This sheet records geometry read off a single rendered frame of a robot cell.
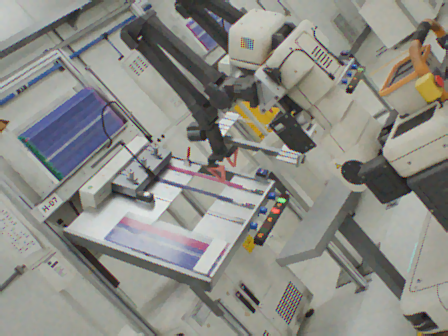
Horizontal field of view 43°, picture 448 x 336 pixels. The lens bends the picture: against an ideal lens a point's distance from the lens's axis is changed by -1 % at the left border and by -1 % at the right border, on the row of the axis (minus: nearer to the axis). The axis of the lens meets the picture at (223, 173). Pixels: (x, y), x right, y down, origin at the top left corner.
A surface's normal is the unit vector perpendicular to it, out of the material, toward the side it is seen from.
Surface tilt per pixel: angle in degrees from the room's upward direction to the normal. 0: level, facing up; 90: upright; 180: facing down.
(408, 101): 92
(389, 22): 90
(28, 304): 89
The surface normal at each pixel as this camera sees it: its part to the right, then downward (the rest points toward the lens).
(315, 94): -0.44, 0.55
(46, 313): 0.61, -0.41
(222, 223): -0.01, -0.80
